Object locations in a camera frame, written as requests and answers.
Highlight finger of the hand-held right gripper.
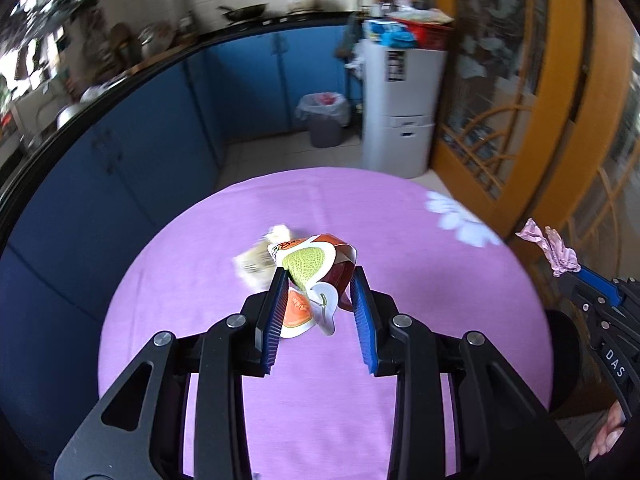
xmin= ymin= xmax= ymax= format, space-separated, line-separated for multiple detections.
xmin=556 ymin=272 xmax=626 ymax=333
xmin=570 ymin=264 xmax=640 ymax=307

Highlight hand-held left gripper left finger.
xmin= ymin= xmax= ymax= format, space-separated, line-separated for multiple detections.
xmin=54 ymin=266 xmax=291 ymax=480

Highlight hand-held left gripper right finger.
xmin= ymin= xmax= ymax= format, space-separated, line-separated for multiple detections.
xmin=349 ymin=265 xmax=587 ymax=480

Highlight black round trash bin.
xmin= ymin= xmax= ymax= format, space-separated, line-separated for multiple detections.
xmin=542 ymin=309 xmax=583 ymax=413

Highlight pink wrapper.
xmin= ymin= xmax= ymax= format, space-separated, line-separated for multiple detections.
xmin=515 ymin=218 xmax=581 ymax=278

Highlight red melon-print wrapper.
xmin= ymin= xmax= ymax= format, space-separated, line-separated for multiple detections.
xmin=267 ymin=234 xmax=359 ymax=339

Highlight grey trash can with liner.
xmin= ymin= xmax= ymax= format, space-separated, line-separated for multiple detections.
xmin=296 ymin=91 xmax=351 ymax=149

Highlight person's right hand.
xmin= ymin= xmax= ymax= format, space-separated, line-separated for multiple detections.
xmin=587 ymin=400 xmax=630 ymax=463

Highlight beige snack wrapper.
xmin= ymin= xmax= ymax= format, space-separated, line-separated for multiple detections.
xmin=234 ymin=224 xmax=297 ymax=292

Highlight purple flower-print tablecloth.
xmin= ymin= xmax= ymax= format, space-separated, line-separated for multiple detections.
xmin=97 ymin=167 xmax=555 ymax=479

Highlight wide wooden glass door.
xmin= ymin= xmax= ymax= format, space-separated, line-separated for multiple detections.
xmin=510 ymin=0 xmax=640 ymax=321

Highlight blue kitchen cabinets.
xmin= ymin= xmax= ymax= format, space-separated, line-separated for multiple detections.
xmin=0 ymin=25 xmax=365 ymax=461

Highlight narrow wooden glass door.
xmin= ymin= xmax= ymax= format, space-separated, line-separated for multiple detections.
xmin=429 ymin=0 xmax=598 ymax=233

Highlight light grey storage cabinet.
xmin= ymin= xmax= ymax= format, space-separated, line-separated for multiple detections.
xmin=360 ymin=35 xmax=448 ymax=180

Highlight blue plastic packet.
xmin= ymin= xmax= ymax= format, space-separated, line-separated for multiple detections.
xmin=369 ymin=21 xmax=418 ymax=50

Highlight black kitchen countertop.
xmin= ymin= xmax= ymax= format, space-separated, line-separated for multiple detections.
xmin=0 ymin=10 xmax=363 ymax=233

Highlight red plastic basket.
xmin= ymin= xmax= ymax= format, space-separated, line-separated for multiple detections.
xmin=387 ymin=10 xmax=455 ymax=52

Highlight black wok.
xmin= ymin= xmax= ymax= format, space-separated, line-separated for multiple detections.
xmin=216 ymin=2 xmax=270 ymax=23

